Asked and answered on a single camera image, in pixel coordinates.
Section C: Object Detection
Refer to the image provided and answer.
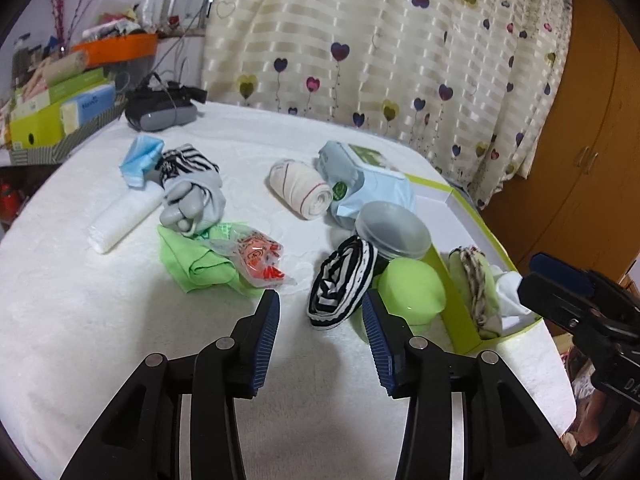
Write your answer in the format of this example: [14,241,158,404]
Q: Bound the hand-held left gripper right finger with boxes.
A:
[361,290,581,480]

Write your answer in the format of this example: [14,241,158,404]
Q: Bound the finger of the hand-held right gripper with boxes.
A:
[529,252,601,301]
[517,272,591,332]

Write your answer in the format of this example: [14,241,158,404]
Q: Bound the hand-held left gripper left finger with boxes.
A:
[60,288,281,480]

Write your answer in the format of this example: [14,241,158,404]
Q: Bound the black white striped sock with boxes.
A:
[155,144,221,191]
[306,237,378,331]

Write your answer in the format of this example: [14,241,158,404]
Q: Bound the clear bag with orange print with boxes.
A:
[210,227,298,291]

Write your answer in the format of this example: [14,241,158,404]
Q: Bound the lime green edged box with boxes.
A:
[405,172,543,356]

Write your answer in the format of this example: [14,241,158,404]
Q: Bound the green cloth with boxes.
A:
[157,222,251,296]

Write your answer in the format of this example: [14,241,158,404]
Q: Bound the grey sock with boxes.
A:
[160,172,226,234]

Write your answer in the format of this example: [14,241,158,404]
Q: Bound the green plastic lid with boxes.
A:
[350,257,447,346]

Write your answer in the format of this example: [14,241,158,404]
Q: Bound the cream green striped sock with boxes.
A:
[447,246,503,338]

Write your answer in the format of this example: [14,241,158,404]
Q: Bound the grey translucent plastic bowl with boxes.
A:
[354,201,432,261]

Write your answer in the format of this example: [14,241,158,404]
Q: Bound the wooden wardrobe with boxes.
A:
[480,0,640,286]

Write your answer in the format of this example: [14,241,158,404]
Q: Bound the rolled cream sock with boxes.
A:
[269,158,335,220]

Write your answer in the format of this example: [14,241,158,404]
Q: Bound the light blue wet wipes pack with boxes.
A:
[315,141,417,231]

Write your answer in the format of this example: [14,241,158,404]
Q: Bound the white folded towel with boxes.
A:
[89,187,163,256]

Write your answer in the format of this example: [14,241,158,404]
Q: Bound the blue face mask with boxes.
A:
[119,135,166,190]

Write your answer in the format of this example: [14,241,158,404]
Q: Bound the black grey headset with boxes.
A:
[124,74,208,132]

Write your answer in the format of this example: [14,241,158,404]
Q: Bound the heart print curtain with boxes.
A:
[200,0,573,211]

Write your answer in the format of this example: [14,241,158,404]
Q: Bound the striped pattern tray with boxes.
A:
[10,102,128,166]

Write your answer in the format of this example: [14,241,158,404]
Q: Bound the blue tissue pack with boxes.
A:
[60,84,117,137]

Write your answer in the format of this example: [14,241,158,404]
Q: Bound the clear plastic bin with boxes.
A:
[107,57,157,96]

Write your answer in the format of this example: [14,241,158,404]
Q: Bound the lime green storage box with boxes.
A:
[9,110,66,150]

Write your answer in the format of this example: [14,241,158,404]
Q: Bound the long green white box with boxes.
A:
[15,66,112,111]

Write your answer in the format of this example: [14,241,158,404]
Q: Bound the orange tray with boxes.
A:
[70,34,160,67]

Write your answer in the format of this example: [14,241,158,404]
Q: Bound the beige rolled bag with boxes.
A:
[42,52,91,86]

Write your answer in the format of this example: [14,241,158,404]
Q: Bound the purple dried branches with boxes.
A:
[47,0,126,51]

